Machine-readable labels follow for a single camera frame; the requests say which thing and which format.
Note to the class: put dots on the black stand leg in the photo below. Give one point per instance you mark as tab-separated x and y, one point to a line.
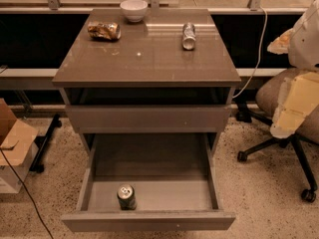
42	142

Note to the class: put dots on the green soda can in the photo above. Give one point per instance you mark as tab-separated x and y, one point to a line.
126	197

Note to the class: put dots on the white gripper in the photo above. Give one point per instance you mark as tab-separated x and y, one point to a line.
305	43

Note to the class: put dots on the white ceramic bowl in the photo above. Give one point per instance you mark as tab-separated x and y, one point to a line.
134	10

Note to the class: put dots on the grey drawer cabinet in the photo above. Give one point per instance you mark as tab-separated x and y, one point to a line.
148	66

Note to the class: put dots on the silver can lying down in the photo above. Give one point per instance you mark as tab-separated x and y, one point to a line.
188	36

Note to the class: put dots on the brown office chair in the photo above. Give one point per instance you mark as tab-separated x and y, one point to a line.
267	100

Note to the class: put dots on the crushed brown can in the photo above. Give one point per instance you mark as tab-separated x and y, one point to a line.
105	31

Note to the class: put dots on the closed grey top drawer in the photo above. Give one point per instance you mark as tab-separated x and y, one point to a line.
134	119

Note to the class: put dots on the cardboard box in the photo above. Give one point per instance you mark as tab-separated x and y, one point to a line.
17	141

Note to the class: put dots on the open grey middle drawer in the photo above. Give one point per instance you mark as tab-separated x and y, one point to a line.
173	178

